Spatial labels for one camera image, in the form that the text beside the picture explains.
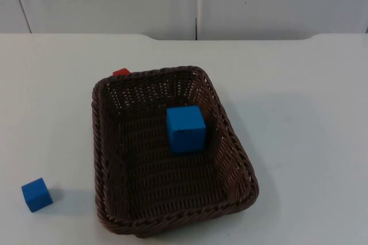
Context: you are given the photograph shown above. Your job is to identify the small blue cube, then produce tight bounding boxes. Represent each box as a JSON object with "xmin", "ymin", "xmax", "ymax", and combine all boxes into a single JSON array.
[{"xmin": 21, "ymin": 177, "xmax": 54, "ymax": 213}]

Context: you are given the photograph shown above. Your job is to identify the large blue cube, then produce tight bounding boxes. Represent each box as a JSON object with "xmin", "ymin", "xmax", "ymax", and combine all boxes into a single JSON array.
[{"xmin": 166, "ymin": 105, "xmax": 207, "ymax": 154}]

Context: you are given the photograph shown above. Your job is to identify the red block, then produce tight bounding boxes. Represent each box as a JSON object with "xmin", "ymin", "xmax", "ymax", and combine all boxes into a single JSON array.
[{"xmin": 112, "ymin": 67, "xmax": 132, "ymax": 77}]

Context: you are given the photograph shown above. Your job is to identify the dark brown wicker basket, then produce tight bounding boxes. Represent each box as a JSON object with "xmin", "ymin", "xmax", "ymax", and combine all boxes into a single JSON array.
[{"xmin": 91, "ymin": 65, "xmax": 260, "ymax": 239}]

